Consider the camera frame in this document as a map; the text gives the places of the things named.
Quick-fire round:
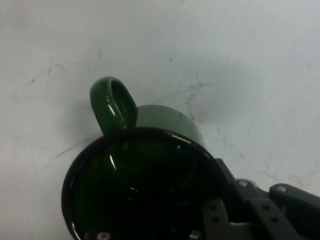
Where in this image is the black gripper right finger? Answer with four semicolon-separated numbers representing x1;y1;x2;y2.
215;157;320;240

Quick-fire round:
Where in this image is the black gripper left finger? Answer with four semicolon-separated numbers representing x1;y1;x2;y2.
201;197;234;240

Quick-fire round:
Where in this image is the green enamel mug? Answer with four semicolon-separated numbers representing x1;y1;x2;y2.
61;76;237;240

